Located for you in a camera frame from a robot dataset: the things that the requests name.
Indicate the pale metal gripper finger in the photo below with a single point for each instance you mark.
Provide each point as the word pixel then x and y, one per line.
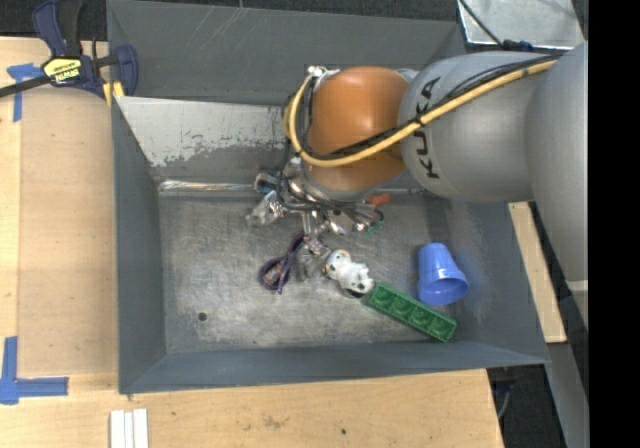
pixel 267 210
pixel 311 256

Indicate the purple sunglasses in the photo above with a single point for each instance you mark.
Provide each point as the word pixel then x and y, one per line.
pixel 278 270

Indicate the white spotted toy dog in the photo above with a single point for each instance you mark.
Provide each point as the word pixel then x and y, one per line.
pixel 347 273

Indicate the grey metal bin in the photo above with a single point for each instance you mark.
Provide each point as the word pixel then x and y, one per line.
pixel 225 286

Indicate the dark green flat block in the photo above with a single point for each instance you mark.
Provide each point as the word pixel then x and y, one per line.
pixel 410 312

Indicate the blue plastic cup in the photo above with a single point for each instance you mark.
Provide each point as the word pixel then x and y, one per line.
pixel 440 276

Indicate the pale wood board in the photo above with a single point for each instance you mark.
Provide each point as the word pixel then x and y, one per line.
pixel 65 236

